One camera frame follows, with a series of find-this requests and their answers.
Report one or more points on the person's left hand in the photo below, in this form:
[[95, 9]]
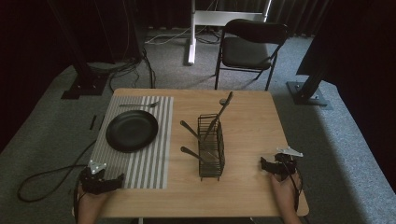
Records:
[[91, 201]]

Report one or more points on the person's right hand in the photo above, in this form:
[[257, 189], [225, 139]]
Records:
[[286, 189]]

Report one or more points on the white metal desk frame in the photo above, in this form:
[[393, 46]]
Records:
[[218, 18]]

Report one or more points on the black folding chair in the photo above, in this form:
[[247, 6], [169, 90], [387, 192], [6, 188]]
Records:
[[246, 51]]

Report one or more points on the small black floor strip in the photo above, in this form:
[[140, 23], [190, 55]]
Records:
[[93, 122], [101, 122]]

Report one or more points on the silver fork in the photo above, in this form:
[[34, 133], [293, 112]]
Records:
[[140, 105]]

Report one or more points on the small grey round disc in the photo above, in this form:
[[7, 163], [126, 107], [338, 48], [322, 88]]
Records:
[[223, 101]]

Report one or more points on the grey white striped placemat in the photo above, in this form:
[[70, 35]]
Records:
[[146, 168]]

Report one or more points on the black stand with base plate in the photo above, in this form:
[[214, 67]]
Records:
[[84, 84], [308, 93]]

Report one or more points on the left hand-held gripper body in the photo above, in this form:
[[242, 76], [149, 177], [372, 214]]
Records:
[[93, 182]]

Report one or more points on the black round plate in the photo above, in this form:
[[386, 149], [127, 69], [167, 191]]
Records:
[[131, 131]]

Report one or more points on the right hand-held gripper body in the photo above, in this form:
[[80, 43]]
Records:
[[285, 165]]

